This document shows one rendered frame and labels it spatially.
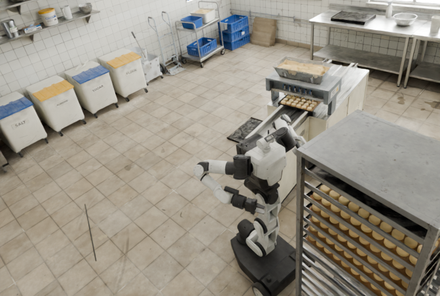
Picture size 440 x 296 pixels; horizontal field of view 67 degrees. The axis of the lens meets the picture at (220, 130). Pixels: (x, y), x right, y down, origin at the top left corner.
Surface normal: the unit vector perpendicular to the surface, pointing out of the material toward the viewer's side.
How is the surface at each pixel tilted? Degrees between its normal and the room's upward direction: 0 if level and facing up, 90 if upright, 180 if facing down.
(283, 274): 0
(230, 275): 0
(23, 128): 89
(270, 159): 45
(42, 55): 90
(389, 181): 0
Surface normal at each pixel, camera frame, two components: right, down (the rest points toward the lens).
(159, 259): -0.12, -0.81
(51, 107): 0.70, 0.37
